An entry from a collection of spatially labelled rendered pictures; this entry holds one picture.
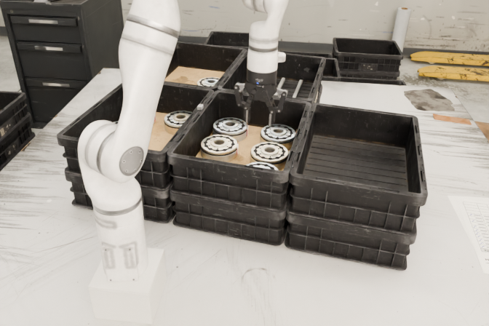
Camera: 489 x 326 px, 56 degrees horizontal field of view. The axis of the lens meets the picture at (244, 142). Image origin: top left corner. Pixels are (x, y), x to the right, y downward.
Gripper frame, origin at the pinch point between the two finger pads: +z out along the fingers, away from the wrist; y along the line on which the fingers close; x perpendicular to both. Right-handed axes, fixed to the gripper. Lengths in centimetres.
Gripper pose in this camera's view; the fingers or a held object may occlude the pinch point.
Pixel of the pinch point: (259, 118)
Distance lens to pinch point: 120.7
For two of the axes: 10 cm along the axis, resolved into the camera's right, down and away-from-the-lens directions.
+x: 2.7, -4.8, 8.4
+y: 9.6, 1.6, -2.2
